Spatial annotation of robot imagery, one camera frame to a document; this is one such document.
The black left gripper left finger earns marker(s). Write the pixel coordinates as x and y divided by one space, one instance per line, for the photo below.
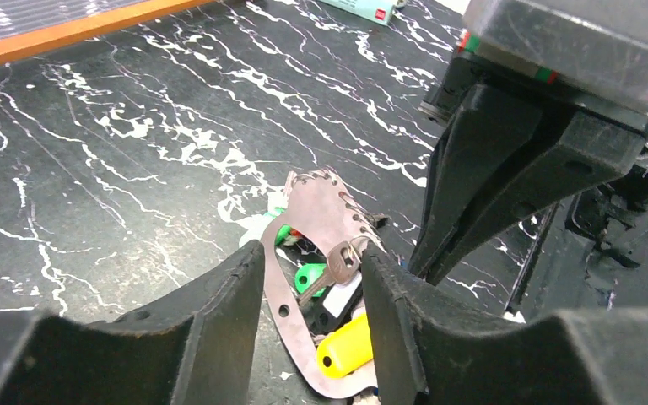
194 345

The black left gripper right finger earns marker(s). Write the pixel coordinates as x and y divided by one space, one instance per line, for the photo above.
430 348

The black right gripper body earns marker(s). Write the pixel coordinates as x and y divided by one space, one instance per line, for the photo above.
567 56

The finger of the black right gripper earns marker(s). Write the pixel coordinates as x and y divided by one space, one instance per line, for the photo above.
487 128
567 154

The black key tag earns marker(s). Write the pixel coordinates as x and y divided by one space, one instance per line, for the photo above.
334 308

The yellow key tag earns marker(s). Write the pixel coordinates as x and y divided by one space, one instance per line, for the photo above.
347 349

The white rectangular box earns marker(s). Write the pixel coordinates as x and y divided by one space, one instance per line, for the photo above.
376 11

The orange wooden shelf rack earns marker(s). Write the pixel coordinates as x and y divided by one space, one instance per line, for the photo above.
18 47

